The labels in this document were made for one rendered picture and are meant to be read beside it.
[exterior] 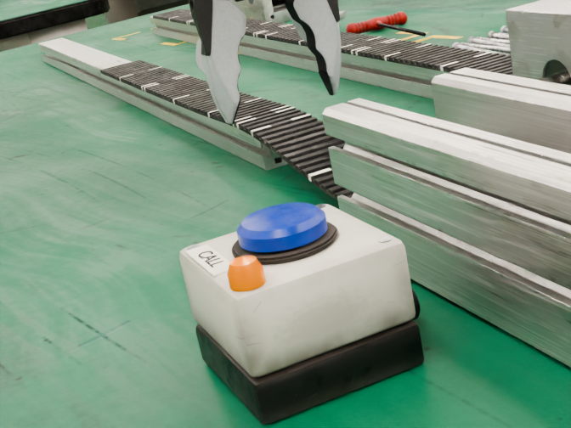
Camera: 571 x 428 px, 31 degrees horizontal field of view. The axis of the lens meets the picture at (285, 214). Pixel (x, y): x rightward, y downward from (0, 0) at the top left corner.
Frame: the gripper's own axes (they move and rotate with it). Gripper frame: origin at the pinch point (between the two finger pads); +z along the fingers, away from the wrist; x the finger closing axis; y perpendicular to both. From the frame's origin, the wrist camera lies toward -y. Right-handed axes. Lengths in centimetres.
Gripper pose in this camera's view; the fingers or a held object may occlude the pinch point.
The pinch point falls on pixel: (284, 97)
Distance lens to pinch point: 77.3
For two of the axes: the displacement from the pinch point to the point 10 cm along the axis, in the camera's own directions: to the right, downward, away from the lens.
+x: -9.0, 2.9, -3.2
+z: 1.9, 9.3, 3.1
